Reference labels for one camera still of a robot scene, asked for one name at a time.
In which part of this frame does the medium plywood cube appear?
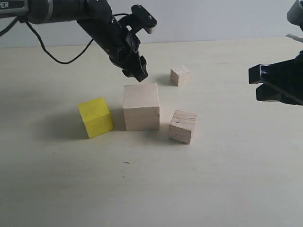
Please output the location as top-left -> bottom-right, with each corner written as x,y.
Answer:
169,110 -> 197,144

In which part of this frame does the large light wooden cube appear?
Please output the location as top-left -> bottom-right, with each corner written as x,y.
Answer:
123,83 -> 160,131

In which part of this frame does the small wooden cube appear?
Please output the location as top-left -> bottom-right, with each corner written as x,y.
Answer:
170,65 -> 190,87

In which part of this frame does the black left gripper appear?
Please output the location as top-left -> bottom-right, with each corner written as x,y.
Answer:
77,17 -> 148,82

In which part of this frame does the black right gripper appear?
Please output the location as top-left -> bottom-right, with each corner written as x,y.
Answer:
248,51 -> 303,106

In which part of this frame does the yellow painted cube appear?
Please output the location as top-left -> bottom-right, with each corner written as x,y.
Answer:
78,97 -> 113,139

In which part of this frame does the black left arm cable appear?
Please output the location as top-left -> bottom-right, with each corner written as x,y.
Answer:
0,16 -> 95,65

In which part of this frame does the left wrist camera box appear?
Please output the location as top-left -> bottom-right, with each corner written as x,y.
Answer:
118,4 -> 157,35

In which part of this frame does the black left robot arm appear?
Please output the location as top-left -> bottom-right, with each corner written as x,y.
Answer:
0,0 -> 157,82

